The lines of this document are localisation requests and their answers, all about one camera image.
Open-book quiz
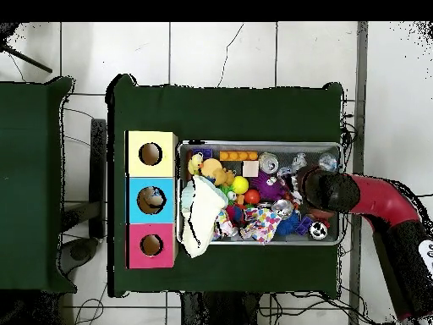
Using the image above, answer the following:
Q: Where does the cream knit cloth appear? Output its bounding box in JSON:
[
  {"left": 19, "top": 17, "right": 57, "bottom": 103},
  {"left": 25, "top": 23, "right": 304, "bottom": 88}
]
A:
[{"left": 181, "top": 175, "right": 230, "bottom": 259}]

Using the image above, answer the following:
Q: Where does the open-top silver can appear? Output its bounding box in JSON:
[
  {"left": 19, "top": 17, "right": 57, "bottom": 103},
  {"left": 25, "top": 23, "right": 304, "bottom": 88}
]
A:
[{"left": 259, "top": 152, "right": 280, "bottom": 174}]

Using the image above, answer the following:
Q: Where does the multicolour polka dot cloth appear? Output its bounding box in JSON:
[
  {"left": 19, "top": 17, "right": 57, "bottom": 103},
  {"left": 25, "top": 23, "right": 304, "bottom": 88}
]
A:
[{"left": 239, "top": 206, "right": 282, "bottom": 245}]

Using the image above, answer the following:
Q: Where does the shallow clear mesh bin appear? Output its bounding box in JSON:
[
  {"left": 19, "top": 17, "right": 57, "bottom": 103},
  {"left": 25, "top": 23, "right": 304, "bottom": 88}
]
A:
[{"left": 177, "top": 140, "right": 343, "bottom": 246}]

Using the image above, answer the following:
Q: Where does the wooden box with three holes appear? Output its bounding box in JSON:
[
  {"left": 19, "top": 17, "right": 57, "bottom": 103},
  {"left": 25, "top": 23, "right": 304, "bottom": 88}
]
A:
[{"left": 125, "top": 130, "right": 178, "bottom": 270}]

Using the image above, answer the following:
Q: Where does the orange foam duck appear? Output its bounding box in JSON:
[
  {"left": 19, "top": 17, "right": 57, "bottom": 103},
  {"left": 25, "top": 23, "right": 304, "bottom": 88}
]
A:
[{"left": 199, "top": 157, "right": 235, "bottom": 187}]

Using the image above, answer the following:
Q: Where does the small yellow ball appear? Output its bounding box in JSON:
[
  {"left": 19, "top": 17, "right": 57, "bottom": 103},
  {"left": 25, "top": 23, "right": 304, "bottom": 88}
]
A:
[{"left": 232, "top": 175, "right": 250, "bottom": 196}]

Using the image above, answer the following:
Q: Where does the small yellow rubber duck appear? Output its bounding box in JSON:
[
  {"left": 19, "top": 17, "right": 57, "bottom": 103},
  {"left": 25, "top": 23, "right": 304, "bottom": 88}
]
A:
[{"left": 187, "top": 151, "right": 204, "bottom": 177}]

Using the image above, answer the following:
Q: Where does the orange toy brick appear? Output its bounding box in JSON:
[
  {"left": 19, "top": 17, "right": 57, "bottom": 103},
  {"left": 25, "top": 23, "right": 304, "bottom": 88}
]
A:
[{"left": 219, "top": 150, "right": 260, "bottom": 163}]

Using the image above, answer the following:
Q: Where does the wooden cube block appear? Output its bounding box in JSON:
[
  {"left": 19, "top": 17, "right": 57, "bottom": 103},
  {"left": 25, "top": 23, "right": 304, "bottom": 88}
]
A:
[{"left": 243, "top": 161, "right": 260, "bottom": 179}]

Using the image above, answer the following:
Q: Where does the mint green cloth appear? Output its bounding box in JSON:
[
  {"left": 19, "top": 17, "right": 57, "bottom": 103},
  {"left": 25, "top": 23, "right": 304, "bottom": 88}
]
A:
[{"left": 179, "top": 182, "right": 197, "bottom": 218}]

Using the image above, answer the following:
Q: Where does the small orange ball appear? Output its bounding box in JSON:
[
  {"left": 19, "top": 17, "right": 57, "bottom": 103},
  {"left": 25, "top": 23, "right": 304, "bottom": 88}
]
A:
[{"left": 244, "top": 189, "right": 261, "bottom": 206}]

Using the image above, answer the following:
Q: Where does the purple googly-eyed monster toy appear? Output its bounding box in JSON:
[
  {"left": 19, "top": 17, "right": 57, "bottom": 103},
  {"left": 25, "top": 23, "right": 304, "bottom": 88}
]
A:
[{"left": 255, "top": 171, "right": 287, "bottom": 203}]

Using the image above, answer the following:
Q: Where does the crushed silver can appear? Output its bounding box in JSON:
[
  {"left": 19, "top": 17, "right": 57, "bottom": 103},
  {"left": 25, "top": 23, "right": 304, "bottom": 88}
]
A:
[{"left": 272, "top": 199, "right": 294, "bottom": 219}]

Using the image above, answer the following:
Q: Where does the upright dark soda can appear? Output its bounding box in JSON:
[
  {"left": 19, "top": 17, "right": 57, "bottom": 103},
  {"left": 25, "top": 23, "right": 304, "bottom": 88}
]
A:
[{"left": 309, "top": 221, "right": 329, "bottom": 241}]

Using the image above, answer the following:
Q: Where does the green cloth side table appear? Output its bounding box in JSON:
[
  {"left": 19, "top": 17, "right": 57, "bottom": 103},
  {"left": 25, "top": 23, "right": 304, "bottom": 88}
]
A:
[{"left": 0, "top": 76, "right": 75, "bottom": 294}]

